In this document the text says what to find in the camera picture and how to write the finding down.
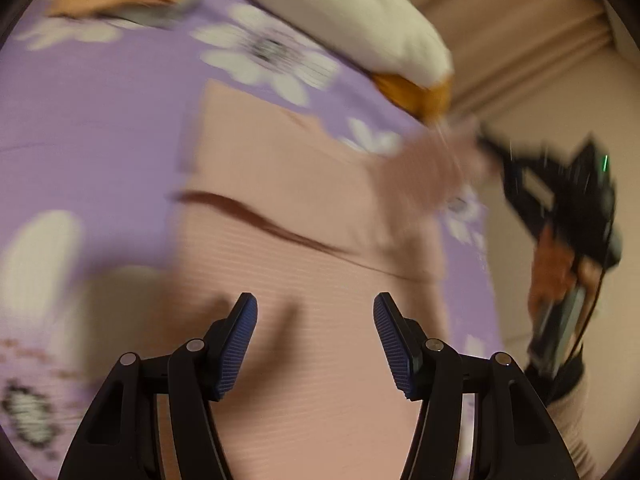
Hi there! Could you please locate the purple floral bedsheet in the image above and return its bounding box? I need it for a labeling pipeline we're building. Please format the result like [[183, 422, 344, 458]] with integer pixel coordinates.
[[0, 0, 506, 480]]

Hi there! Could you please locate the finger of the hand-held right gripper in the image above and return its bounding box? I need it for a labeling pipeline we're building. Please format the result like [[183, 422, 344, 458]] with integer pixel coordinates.
[[475, 132, 516, 171]]

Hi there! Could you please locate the pink striped small garment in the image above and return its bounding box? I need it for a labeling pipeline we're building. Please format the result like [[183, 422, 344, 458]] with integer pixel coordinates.
[[167, 80, 493, 480]]

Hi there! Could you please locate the person's right hand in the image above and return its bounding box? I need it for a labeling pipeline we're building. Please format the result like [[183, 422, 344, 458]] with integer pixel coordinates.
[[530, 225, 581, 313]]

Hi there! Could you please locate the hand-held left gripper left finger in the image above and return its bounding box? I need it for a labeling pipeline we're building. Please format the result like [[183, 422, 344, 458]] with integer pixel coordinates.
[[57, 292, 258, 480]]

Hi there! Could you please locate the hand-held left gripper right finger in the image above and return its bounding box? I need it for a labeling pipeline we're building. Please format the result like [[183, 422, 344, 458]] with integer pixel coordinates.
[[374, 292, 581, 480]]

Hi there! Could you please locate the person's right forearm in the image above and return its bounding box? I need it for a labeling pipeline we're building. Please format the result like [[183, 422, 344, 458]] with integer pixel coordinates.
[[547, 355, 601, 480]]

